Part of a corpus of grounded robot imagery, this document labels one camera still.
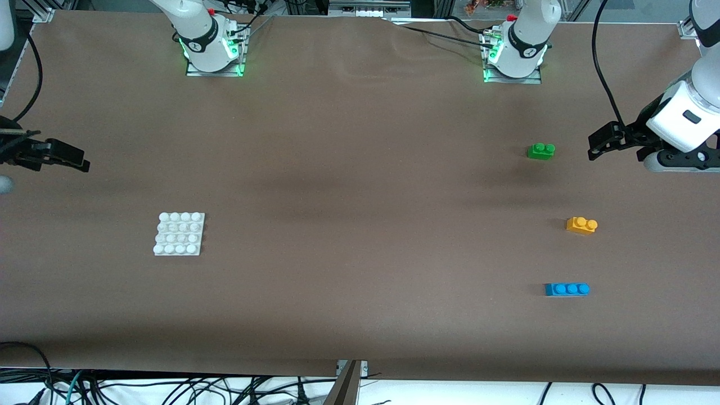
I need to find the yellow two-stud block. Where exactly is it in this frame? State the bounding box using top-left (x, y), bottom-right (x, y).
top-left (565, 217), bottom-right (599, 236)

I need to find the white studded base plate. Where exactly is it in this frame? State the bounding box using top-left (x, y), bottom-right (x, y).
top-left (153, 211), bottom-right (206, 257)

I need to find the blue three-stud block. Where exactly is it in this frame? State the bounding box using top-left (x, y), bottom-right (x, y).
top-left (544, 282), bottom-right (591, 297)

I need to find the orange patterned object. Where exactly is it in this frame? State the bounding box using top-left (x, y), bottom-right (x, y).
top-left (464, 0), bottom-right (507, 16)

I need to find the brown table cover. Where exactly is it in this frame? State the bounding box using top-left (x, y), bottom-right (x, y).
top-left (0, 10), bottom-right (720, 389)

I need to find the grey metal rack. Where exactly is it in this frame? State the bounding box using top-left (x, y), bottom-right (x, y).
top-left (328, 0), bottom-right (413, 21)

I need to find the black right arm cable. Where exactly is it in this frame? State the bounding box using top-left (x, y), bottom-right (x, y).
top-left (11, 31), bottom-right (44, 123)

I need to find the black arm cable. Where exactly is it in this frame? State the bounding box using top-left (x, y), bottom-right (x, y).
top-left (592, 0), bottom-right (626, 127)
top-left (11, 31), bottom-right (44, 123)

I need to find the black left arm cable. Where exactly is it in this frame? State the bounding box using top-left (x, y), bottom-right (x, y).
top-left (592, 0), bottom-right (626, 127)

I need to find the black base cable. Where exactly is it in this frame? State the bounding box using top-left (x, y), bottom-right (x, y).
top-left (225, 0), bottom-right (277, 43)
top-left (394, 22), bottom-right (496, 50)
top-left (444, 15), bottom-right (496, 35)

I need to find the teal cable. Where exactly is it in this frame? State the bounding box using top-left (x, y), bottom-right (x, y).
top-left (48, 368), bottom-right (85, 405)

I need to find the metal table bracket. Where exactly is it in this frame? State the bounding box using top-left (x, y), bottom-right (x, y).
top-left (323, 359), bottom-right (369, 405)

